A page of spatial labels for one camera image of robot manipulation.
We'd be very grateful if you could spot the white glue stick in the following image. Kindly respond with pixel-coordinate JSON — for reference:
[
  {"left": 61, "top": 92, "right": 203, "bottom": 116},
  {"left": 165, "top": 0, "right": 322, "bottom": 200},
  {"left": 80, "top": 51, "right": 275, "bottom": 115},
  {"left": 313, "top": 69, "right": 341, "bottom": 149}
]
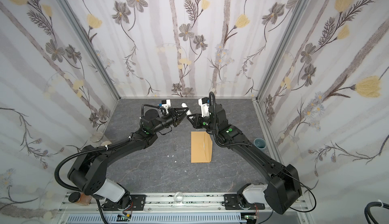
[{"left": 181, "top": 102, "right": 192, "bottom": 116}]

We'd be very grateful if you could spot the tan paper envelope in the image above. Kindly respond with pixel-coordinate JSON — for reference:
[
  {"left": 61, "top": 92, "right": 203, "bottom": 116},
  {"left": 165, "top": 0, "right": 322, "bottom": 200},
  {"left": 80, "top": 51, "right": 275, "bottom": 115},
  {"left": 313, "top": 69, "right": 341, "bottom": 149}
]
[{"left": 190, "top": 131, "right": 213, "bottom": 163}]

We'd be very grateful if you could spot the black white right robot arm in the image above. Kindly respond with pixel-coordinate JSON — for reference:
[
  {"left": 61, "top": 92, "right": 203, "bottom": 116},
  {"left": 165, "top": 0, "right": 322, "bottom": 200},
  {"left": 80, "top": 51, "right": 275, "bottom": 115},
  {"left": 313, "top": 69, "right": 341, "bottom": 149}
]
[{"left": 187, "top": 105, "right": 305, "bottom": 214}]

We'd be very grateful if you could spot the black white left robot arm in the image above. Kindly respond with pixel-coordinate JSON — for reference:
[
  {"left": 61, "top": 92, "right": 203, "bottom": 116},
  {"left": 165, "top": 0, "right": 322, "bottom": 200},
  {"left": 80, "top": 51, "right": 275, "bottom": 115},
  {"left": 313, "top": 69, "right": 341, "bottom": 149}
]
[{"left": 54, "top": 106, "right": 189, "bottom": 210}]

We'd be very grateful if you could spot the teal ceramic cup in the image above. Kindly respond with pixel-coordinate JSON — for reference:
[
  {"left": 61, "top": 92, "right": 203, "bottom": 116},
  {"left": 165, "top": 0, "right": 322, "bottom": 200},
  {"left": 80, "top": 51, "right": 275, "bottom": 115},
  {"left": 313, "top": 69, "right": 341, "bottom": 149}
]
[{"left": 253, "top": 138, "right": 267, "bottom": 150}]

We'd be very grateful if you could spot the beige round ball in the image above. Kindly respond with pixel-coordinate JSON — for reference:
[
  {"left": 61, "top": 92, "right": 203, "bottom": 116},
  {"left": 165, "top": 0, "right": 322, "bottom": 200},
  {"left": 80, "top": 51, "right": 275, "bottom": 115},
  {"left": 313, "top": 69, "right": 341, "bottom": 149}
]
[{"left": 101, "top": 141, "right": 112, "bottom": 146}]

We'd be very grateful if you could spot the clear glass dome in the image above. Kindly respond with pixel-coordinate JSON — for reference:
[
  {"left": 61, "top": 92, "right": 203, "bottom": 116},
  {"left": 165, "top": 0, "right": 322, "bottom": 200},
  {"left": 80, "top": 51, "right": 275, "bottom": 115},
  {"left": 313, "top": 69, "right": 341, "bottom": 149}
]
[{"left": 173, "top": 192, "right": 184, "bottom": 204}]

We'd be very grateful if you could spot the brown jar black lid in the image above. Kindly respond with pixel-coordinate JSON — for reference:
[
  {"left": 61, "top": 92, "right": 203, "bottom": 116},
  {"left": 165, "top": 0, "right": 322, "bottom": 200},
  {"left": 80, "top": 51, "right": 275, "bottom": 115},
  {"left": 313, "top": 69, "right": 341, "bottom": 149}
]
[{"left": 68, "top": 192, "right": 92, "bottom": 206}]

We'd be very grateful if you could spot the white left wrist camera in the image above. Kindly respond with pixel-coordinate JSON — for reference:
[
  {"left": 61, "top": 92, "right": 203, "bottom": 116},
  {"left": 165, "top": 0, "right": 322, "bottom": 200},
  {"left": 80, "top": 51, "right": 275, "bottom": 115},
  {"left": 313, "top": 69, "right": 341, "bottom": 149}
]
[{"left": 158, "top": 99, "right": 171, "bottom": 112}]

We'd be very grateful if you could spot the aluminium corner frame post left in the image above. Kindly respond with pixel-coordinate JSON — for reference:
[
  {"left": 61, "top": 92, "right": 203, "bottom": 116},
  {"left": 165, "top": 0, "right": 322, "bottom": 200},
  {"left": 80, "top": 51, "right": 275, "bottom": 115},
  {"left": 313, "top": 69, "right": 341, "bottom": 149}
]
[{"left": 56, "top": 0, "right": 121, "bottom": 100}]

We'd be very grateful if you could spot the aluminium corner frame post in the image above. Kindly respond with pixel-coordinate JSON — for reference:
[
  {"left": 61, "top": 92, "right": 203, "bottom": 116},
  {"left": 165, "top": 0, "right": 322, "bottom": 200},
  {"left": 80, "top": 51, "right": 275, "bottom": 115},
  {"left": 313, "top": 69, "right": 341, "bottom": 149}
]
[
  {"left": 256, "top": 0, "right": 320, "bottom": 100},
  {"left": 56, "top": 0, "right": 121, "bottom": 100}
]

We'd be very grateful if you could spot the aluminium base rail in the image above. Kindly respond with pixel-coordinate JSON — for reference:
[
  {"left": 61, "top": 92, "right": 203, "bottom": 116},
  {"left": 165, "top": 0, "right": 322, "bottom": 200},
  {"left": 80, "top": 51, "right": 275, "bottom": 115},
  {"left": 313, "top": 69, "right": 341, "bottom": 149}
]
[{"left": 58, "top": 193, "right": 311, "bottom": 214}]

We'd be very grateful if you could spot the white vented cable duct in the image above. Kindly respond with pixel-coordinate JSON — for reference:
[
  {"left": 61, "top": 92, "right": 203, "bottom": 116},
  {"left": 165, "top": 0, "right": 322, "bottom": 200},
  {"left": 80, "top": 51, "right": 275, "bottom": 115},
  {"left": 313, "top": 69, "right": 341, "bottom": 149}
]
[{"left": 65, "top": 213, "right": 247, "bottom": 224}]

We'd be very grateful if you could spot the aluminium corner frame post right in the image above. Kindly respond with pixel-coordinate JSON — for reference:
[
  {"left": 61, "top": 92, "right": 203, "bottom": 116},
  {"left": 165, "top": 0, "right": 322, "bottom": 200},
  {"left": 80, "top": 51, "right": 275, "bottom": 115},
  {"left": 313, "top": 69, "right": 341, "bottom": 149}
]
[{"left": 256, "top": 0, "right": 320, "bottom": 100}]

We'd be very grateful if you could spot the black corrugated cable bundle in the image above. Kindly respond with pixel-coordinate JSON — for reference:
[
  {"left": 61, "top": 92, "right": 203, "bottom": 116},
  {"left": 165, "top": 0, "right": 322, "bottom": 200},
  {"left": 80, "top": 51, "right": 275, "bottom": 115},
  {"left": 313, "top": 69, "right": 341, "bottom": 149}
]
[{"left": 364, "top": 201, "right": 389, "bottom": 224}]

